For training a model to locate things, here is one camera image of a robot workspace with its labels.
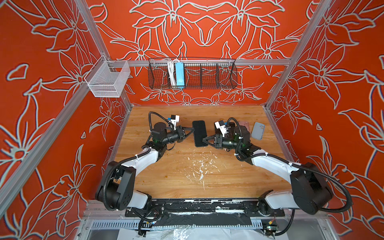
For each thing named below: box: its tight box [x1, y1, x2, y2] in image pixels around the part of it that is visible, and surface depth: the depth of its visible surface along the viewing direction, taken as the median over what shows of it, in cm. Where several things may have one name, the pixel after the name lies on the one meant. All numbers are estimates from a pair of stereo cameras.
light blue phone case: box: [251, 122, 265, 141], surface depth 106 cm
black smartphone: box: [192, 120, 209, 148], surface depth 78 cm
